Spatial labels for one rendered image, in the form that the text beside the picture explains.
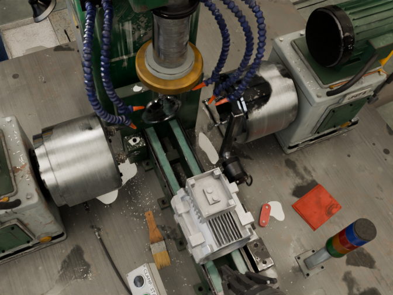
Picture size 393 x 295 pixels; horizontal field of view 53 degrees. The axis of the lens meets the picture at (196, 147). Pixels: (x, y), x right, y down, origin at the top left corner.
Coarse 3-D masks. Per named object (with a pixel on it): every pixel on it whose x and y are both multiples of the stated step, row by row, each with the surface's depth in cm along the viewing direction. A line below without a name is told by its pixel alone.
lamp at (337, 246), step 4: (336, 236) 110; (332, 240) 112; (336, 240) 110; (336, 244) 110; (340, 244) 108; (336, 248) 111; (340, 248) 109; (344, 248) 107; (340, 252) 111; (344, 252) 110; (348, 252) 110
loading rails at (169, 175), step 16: (144, 128) 141; (176, 128) 144; (160, 144) 140; (176, 144) 145; (192, 144) 152; (144, 160) 147; (160, 160) 137; (176, 160) 147; (192, 160) 138; (160, 176) 138; (192, 176) 138; (176, 192) 132; (160, 208) 140; (176, 240) 135; (192, 256) 130; (224, 256) 131; (240, 256) 124; (208, 272) 121; (240, 272) 122; (208, 288) 122
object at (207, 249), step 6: (222, 174) 118; (180, 192) 114; (186, 192) 114; (246, 228) 110; (246, 234) 110; (252, 234) 111; (204, 246) 108; (210, 246) 108; (204, 252) 108; (210, 252) 107
